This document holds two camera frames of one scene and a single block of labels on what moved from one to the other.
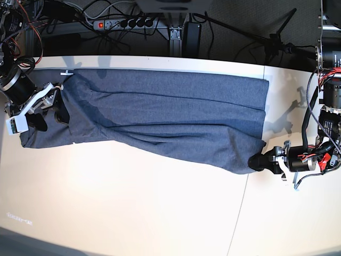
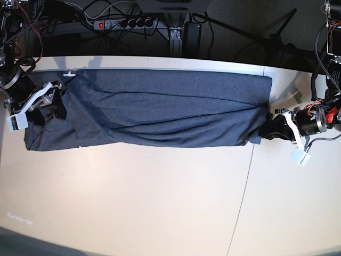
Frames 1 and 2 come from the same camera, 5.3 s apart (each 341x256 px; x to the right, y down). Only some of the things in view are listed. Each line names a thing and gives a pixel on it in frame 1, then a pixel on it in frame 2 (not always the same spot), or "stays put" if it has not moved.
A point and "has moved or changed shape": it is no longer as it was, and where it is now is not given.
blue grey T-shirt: (210, 121) has moved or changed shape
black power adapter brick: (192, 39) stays put
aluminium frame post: (175, 42) stays put
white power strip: (141, 23) stays put
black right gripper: (296, 158) to (308, 124)
